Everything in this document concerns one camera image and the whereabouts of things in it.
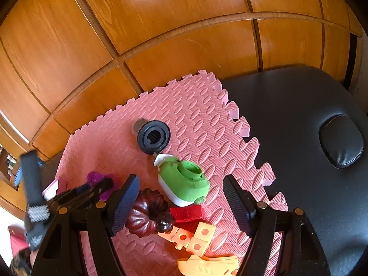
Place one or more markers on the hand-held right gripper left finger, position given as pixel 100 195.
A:
pixel 126 204

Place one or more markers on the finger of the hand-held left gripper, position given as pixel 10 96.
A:
pixel 89 189

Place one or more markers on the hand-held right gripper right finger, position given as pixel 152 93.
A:
pixel 237 204

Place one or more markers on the purple plastic toy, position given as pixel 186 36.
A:
pixel 96 176

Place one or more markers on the dark red toy pumpkin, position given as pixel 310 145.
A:
pixel 143 212

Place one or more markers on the pink storage box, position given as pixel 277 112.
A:
pixel 54 188

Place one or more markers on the green and white toy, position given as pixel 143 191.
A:
pixel 178 184

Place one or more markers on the black round filter cap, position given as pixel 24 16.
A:
pixel 153 136

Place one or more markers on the blue notched strip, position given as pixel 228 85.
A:
pixel 19 175

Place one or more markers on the wooden side cabinet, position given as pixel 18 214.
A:
pixel 8 161

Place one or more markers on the peach cube block with holes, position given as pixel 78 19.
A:
pixel 201 234

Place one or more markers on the red toy block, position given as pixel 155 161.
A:
pixel 185 214

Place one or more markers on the orange cube block with holes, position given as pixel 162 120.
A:
pixel 176 235

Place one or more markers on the pale orange toy boat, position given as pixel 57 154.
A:
pixel 207 266

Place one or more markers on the pink foam puzzle mat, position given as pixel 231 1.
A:
pixel 195 115

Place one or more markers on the black padded massage bed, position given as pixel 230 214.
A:
pixel 287 106

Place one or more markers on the black padded face-hole plug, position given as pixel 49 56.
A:
pixel 340 141

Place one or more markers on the wooden panelled wardrobe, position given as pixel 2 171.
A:
pixel 161 28

